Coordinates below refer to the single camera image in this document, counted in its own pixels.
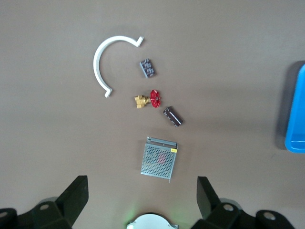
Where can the metal mesh power supply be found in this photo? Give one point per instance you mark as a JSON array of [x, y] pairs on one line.
[[157, 158]]

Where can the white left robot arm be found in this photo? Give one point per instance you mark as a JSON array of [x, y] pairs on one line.
[[152, 221]]

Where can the white curved plastic clamp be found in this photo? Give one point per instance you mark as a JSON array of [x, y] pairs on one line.
[[97, 62]]

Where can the dark cylindrical electrolytic capacitor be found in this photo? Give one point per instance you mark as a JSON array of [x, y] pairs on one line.
[[172, 117]]

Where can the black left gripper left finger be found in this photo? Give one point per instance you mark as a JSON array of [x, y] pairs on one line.
[[71, 198]]

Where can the dark studded rectangular block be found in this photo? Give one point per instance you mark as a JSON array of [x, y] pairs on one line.
[[148, 68]]

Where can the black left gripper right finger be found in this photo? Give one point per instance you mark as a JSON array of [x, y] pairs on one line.
[[207, 200]]

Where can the brass valve red handwheel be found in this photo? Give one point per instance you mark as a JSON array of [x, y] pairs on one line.
[[155, 98]]

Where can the blue plastic tray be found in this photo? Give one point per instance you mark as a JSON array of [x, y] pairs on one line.
[[297, 119]]

